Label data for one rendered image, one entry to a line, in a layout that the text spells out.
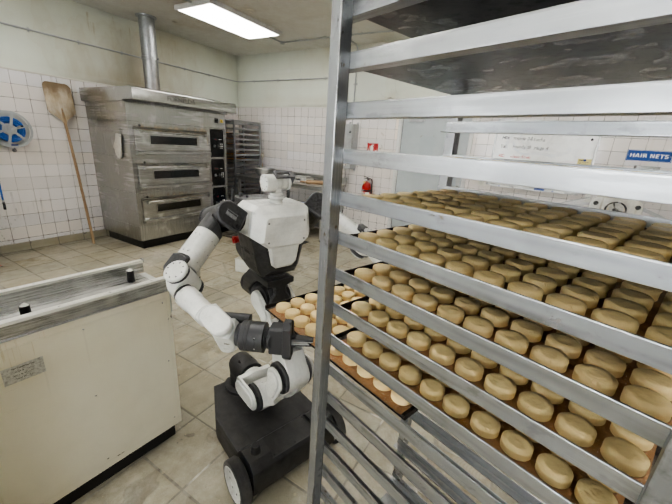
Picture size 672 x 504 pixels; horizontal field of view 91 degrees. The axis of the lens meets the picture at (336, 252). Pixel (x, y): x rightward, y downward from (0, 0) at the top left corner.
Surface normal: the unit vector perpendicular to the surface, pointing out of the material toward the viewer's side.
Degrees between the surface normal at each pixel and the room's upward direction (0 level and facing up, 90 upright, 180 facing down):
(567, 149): 90
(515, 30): 90
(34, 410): 90
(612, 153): 90
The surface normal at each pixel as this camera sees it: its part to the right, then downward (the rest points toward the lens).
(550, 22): -0.76, 0.15
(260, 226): -0.07, 0.23
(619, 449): 0.07, -0.95
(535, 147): -0.51, 0.23
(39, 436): 0.81, 0.23
